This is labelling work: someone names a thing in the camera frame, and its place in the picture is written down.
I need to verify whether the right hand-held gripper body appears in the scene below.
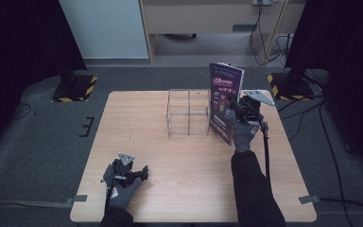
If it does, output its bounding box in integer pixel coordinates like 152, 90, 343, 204
237, 89, 276, 126

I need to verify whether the clear acrylic file rack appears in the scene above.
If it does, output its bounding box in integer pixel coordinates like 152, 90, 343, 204
165, 88, 215, 139

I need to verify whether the black curtain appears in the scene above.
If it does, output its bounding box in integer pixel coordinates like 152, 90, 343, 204
284, 0, 363, 181
0, 0, 88, 160

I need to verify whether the white power strip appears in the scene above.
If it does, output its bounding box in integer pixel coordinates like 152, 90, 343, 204
251, 0, 277, 7

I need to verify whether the purple magazine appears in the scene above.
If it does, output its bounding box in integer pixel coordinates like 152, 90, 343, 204
208, 61, 246, 147

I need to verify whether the long black floor cable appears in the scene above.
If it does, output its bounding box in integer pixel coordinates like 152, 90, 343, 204
276, 73, 363, 213

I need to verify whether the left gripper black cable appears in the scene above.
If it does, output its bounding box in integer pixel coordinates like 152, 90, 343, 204
104, 181, 115, 213

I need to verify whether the dark round object under desk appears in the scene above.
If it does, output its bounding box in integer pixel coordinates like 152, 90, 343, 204
163, 33, 199, 42

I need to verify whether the person's right hand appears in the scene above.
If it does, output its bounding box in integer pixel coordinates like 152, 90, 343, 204
231, 109, 261, 154

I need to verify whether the black yellow striped stand base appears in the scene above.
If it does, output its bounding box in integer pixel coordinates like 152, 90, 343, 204
267, 72, 316, 101
51, 74, 99, 103

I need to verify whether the light wooden desk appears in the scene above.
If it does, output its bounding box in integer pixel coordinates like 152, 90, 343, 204
138, 0, 307, 64

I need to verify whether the white cabinet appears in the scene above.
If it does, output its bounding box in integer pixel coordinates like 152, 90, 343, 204
58, 0, 150, 61

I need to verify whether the thin black floor cable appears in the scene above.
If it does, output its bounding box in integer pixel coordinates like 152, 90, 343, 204
11, 102, 33, 121

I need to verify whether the bundle of black cables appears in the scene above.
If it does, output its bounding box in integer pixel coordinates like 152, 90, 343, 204
249, 0, 295, 67

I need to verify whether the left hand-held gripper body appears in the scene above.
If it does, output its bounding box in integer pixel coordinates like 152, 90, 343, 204
111, 152, 139, 184

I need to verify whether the person's left hand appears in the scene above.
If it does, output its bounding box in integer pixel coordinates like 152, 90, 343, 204
102, 164, 143, 210

